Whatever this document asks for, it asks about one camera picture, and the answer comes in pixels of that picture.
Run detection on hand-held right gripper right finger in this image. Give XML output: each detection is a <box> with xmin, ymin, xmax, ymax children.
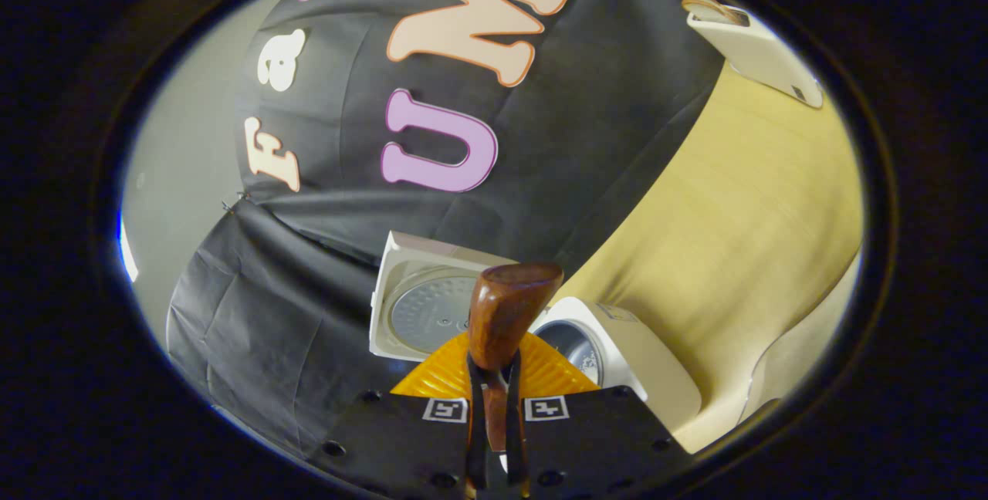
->
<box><xmin>504</xmin><ymin>330</ymin><xmax>693</xmax><ymax>500</ymax></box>

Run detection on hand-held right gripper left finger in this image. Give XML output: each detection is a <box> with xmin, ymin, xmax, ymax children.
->
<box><xmin>307</xmin><ymin>330</ymin><xmax>491</xmax><ymax>500</ymax></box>

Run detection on dark wooden spoon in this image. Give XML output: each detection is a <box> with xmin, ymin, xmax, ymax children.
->
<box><xmin>463</xmin><ymin>262</ymin><xmax>566</xmax><ymax>478</ymax></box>

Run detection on white rice cooker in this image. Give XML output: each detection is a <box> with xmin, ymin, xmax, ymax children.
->
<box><xmin>369</xmin><ymin>230</ymin><xmax>703</xmax><ymax>433</ymax></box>

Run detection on white chopstick holder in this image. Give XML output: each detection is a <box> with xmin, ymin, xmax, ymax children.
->
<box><xmin>683</xmin><ymin>2</ymin><xmax>824</xmax><ymax>109</ymax></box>

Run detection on black backdrop cloth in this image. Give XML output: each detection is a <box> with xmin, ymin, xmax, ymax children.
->
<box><xmin>166</xmin><ymin>0</ymin><xmax>726</xmax><ymax>458</ymax></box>

